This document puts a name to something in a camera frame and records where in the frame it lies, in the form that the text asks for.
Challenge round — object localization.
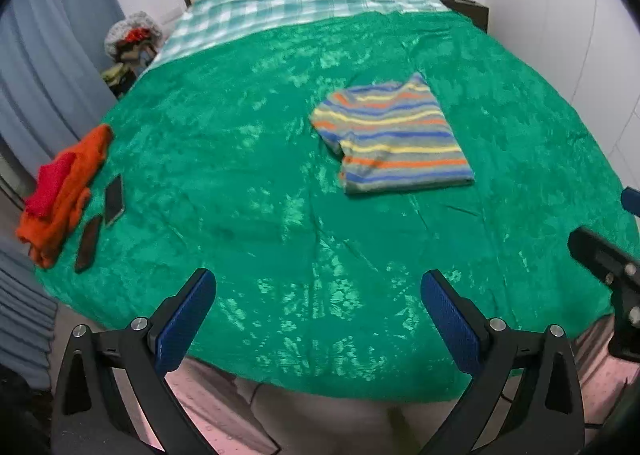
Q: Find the green checkered bed sheet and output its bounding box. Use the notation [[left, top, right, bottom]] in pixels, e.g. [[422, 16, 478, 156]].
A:
[[150, 0, 451, 68]]

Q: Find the orange garment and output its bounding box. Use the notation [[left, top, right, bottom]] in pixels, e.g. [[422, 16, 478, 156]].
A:
[[15, 124, 115, 270]]

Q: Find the pile of assorted clothes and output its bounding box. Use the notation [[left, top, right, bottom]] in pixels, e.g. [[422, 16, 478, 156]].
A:
[[100, 11, 166, 100]]

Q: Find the dark wooden nightstand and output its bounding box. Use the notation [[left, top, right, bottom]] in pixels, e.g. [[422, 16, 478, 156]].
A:
[[435, 0, 490, 33]]

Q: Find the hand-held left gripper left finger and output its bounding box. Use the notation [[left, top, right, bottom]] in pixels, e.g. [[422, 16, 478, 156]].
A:
[[50, 267, 218, 455]]

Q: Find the smartphone with light edge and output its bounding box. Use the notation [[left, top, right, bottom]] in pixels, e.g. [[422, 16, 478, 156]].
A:
[[102, 174, 125, 228]]

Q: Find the grey blue curtain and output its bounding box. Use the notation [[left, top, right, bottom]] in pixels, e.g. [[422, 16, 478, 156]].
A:
[[0, 0, 126, 391]]

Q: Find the pink bed sheet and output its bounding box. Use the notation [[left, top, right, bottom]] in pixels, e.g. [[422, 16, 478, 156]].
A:
[[112, 315, 633, 455]]

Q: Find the striped knit sweater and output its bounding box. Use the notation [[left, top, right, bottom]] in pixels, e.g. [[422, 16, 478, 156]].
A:
[[309, 72, 476, 196]]

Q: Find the green patterned blanket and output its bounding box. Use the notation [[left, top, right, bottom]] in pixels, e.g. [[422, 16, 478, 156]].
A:
[[32, 10, 638, 403]]

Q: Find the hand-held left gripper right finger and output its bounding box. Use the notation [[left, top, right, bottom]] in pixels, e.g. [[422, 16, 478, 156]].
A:
[[420, 270, 586, 455]]

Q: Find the red cloth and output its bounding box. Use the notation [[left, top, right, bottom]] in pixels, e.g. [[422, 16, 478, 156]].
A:
[[24, 152, 76, 220]]

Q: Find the white wardrobe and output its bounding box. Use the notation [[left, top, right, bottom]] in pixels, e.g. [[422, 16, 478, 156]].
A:
[[465, 0, 640, 176]]

